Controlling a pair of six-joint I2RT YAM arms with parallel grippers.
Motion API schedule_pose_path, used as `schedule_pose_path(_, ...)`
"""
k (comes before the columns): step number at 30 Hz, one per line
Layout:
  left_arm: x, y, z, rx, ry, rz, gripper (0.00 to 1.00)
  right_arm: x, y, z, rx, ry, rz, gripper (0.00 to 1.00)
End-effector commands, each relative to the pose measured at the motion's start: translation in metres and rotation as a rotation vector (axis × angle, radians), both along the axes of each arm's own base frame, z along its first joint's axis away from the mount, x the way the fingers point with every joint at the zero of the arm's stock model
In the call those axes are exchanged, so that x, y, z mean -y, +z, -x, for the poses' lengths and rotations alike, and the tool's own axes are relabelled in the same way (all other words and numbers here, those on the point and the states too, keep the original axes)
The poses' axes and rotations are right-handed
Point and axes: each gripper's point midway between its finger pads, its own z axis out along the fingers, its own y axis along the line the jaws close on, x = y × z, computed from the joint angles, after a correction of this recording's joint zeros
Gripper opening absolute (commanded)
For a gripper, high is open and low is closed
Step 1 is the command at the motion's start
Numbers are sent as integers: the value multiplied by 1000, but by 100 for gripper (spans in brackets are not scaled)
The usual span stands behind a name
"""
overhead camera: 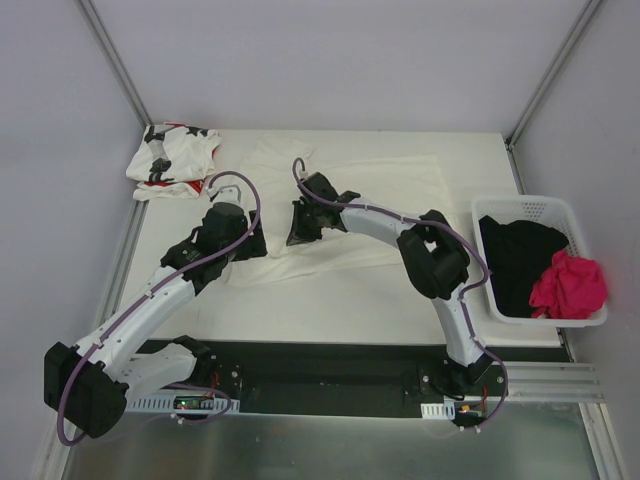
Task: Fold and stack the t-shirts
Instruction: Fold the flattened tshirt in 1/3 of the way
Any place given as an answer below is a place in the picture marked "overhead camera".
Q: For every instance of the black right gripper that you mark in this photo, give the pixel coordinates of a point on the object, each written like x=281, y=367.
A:
x=305, y=218

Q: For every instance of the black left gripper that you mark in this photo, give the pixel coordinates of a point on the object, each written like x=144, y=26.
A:
x=252, y=240

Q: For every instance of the cream white t shirt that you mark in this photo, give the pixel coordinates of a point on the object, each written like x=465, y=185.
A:
x=390, y=190

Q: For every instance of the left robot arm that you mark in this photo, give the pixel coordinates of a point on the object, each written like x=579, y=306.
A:
x=90, y=383

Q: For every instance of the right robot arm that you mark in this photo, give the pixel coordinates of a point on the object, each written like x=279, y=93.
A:
x=435, y=258

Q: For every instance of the red white folded shirt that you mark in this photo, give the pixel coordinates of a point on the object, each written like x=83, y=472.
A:
x=146, y=191

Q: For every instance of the white black patterned folded shirt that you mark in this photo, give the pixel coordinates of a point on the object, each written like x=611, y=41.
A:
x=171, y=153

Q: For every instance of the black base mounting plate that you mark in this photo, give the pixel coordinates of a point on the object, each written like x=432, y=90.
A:
x=350, y=380

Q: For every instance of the black garment in basket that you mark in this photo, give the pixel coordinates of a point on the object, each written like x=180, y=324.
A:
x=517, y=254

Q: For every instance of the white plastic laundry basket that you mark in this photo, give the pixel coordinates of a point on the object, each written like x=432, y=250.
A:
x=549, y=211

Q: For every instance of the pink garment in basket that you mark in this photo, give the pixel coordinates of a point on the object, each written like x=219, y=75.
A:
x=573, y=288

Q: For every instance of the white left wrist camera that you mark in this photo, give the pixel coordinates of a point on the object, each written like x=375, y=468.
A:
x=231, y=194

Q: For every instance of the left white cable duct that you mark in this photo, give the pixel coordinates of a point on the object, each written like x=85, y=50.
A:
x=182, y=404

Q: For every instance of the white cable duct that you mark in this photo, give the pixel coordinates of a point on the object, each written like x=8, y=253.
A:
x=438, y=411
x=182, y=404

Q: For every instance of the right white cable duct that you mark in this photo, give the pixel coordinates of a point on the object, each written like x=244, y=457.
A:
x=438, y=411

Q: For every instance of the left aluminium frame post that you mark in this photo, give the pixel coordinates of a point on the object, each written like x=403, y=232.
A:
x=106, y=45

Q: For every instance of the aluminium frame post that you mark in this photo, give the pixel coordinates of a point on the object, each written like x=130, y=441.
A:
x=106, y=45
x=567, y=47

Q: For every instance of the right aluminium frame post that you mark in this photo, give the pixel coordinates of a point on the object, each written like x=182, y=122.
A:
x=567, y=47

